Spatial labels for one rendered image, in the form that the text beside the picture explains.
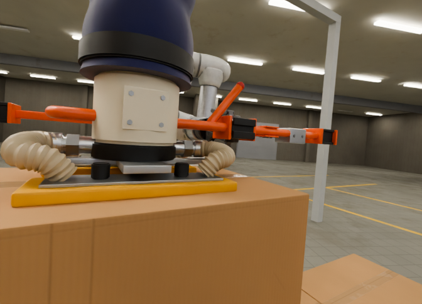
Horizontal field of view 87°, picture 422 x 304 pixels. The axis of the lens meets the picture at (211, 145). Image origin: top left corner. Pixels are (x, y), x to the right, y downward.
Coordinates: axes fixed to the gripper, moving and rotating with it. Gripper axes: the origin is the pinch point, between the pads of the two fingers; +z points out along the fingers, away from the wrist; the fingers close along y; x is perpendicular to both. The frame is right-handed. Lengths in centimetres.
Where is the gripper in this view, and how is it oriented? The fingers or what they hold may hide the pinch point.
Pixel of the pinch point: (238, 129)
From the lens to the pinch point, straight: 60.7
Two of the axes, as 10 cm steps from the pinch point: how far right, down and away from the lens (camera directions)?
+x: -8.6, -0.5, -5.0
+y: -0.8, 10.0, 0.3
